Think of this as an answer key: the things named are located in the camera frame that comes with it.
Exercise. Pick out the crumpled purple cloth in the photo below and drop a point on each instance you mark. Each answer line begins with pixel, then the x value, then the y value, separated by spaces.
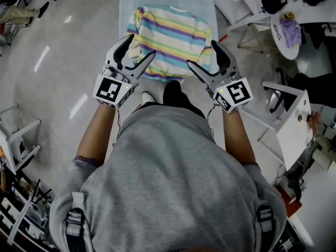
pixel 290 33

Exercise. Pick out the black office chair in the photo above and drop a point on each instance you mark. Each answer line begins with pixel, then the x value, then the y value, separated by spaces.
pixel 315 88

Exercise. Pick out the round white side table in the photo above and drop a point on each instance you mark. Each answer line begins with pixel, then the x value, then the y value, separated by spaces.
pixel 284 50

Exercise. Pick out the small yellow toy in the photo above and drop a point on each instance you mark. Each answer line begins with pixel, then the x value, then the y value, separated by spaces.
pixel 287 15

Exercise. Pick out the orange box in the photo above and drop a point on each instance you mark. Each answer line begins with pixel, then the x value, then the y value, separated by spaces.
pixel 291 203

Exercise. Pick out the white cluttered shelf unit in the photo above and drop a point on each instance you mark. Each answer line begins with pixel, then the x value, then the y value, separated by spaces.
pixel 23 227

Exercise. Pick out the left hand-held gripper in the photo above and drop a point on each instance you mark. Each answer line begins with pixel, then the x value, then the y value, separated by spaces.
pixel 110 90

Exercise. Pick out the person's right forearm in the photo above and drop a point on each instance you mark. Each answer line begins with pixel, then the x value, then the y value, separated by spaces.
pixel 236 138

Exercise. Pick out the person's left forearm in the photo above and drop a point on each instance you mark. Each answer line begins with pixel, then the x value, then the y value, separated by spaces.
pixel 94 135

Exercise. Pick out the red stick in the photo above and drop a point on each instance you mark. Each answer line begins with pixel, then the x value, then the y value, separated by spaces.
pixel 223 38

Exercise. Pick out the white frame stand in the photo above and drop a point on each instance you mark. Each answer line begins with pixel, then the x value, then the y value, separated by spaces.
pixel 15 138

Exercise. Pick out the yellow metal table legs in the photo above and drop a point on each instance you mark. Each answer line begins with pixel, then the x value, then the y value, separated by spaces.
pixel 252 44

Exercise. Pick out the pastel striped shirt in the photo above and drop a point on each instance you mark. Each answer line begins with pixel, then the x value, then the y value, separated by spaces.
pixel 170 35

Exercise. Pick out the person's white shoe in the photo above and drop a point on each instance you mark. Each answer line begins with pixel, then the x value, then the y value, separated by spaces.
pixel 148 97

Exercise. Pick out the person's black trousers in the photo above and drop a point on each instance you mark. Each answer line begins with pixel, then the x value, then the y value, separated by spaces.
pixel 178 96

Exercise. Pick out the white square stool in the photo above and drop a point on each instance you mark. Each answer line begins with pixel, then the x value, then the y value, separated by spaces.
pixel 294 140

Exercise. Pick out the black metal rack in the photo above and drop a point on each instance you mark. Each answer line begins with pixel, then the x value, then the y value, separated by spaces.
pixel 39 195

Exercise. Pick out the person's grey sweatshirt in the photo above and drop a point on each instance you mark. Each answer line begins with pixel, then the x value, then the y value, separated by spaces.
pixel 168 180

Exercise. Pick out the black-rimmed glasses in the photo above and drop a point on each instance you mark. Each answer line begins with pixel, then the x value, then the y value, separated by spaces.
pixel 277 31

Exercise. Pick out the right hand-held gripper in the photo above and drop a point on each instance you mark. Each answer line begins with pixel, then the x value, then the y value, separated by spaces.
pixel 233 93

